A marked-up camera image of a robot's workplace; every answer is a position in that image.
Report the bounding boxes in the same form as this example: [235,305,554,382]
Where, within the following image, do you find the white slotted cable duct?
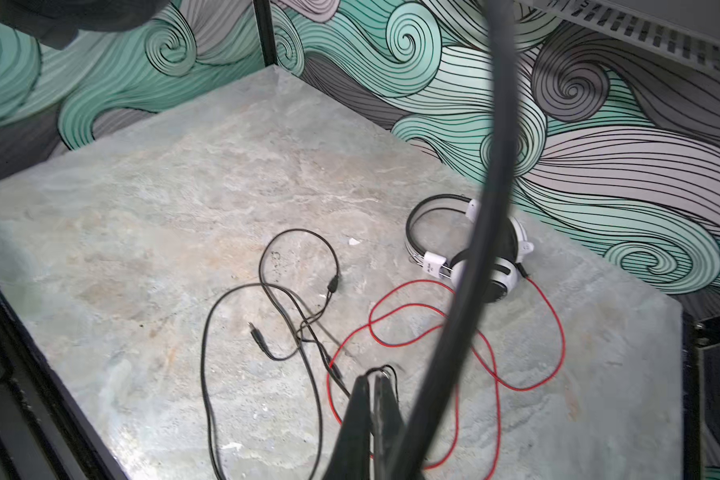
[525,0,720,76]

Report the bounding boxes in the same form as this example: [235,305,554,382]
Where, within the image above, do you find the right arm corrugated cable hose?
[389,0,520,480]

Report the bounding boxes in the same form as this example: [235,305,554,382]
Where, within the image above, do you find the black frame post left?
[252,0,277,66]

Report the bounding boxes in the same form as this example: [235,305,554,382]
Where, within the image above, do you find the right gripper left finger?
[323,376,371,480]

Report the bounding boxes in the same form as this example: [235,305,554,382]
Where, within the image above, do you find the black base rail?
[0,290,126,479]

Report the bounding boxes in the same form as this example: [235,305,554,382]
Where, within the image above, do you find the white black headphones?
[405,193,535,303]

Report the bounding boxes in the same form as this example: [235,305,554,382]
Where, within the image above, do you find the black headphone cable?
[200,228,352,480]

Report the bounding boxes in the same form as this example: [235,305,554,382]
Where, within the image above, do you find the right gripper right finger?
[373,374,404,480]

